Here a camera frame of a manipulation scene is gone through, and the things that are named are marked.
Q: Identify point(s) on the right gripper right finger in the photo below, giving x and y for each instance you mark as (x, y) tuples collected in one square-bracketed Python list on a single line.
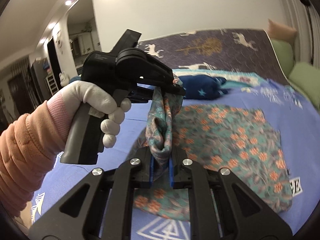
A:
[(222, 206)]

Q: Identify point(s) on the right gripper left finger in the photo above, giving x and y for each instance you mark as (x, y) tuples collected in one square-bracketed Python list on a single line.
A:
[(100, 205)]

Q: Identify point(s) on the floral green orange garment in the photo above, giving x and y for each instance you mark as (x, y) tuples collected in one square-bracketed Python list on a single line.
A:
[(216, 136)]

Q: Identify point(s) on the left orange sleeve forearm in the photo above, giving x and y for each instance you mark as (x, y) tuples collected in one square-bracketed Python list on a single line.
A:
[(28, 151)]

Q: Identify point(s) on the left white gloved hand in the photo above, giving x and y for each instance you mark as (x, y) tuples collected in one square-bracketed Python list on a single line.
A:
[(64, 104)]

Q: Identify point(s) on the navy star fleece garment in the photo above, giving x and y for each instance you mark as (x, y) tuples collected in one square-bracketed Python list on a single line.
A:
[(203, 87)]

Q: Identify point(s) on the white slatted rack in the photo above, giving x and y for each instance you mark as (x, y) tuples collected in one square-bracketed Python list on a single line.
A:
[(51, 84)]

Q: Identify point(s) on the blue printed bed sheet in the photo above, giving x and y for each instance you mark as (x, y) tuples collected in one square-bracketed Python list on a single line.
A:
[(287, 113)]

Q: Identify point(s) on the green pillow front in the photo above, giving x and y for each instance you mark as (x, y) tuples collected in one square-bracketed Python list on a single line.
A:
[(306, 78)]

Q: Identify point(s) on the green pillow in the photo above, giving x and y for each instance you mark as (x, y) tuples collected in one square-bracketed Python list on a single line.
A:
[(285, 56), (306, 78)]

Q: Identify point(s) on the tan pillow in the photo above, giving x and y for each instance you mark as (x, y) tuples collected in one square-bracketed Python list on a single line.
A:
[(281, 32)]

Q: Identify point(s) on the green pillow back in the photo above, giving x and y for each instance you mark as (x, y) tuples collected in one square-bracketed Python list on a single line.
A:
[(285, 56)]

